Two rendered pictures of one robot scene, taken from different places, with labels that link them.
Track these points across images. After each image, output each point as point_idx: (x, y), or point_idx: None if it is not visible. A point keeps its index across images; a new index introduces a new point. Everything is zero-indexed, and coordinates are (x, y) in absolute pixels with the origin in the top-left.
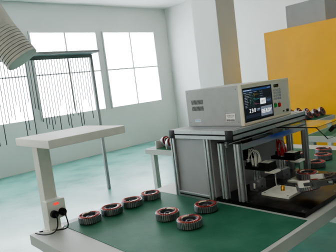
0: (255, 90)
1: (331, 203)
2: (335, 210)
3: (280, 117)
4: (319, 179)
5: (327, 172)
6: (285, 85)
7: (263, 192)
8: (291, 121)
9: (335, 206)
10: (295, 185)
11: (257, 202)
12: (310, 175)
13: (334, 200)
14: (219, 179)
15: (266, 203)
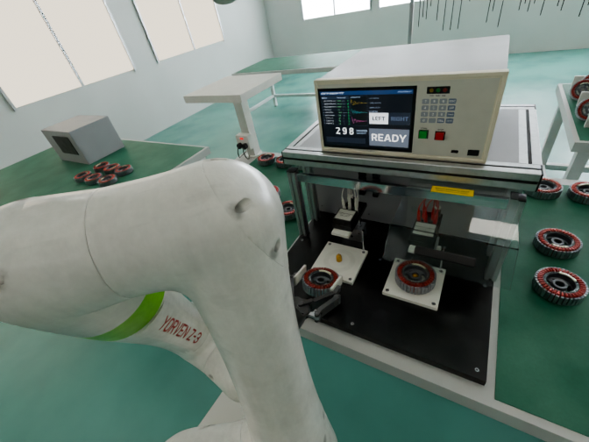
0: (358, 95)
1: (315, 323)
2: (303, 332)
3: (423, 161)
4: (292, 286)
5: (338, 295)
6: (488, 94)
7: (328, 243)
8: (459, 180)
9: (301, 329)
10: (377, 271)
11: (297, 245)
12: (339, 275)
13: (329, 327)
14: (322, 195)
15: (295, 253)
